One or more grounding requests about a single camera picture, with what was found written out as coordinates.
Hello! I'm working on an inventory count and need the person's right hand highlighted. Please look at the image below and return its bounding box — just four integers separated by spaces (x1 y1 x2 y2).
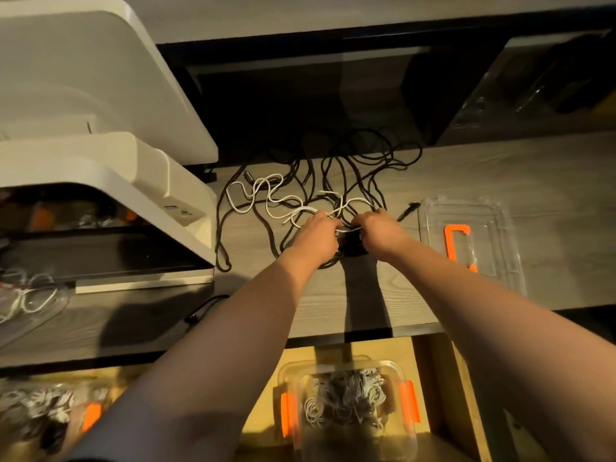
354 209 415 262

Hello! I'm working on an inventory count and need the person's left hand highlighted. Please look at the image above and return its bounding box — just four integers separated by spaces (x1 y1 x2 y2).
281 211 340 280

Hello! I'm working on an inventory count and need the clear container drawer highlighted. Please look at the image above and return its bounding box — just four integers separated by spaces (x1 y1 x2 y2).
277 355 422 462
0 380 107 450

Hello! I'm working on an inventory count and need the person's right forearm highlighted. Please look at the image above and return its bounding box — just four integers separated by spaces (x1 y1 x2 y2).
385 240 616 462

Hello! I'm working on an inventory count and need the person's left forearm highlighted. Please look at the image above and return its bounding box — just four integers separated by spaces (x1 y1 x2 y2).
58 255 314 462

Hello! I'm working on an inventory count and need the grey wooden bar counter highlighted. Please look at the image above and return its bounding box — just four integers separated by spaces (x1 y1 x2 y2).
125 0 616 44

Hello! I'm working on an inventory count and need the white customer display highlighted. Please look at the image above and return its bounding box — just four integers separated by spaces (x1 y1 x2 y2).
0 0 219 167

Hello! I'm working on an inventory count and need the bundle of black cables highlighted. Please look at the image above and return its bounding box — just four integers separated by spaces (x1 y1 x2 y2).
214 130 425 273

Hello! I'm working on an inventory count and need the clear lid orange handle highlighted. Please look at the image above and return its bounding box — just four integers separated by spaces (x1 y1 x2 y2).
0 269 71 349
418 195 527 296

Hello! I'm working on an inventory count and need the black cable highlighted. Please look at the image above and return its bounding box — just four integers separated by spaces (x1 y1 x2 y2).
185 293 232 326

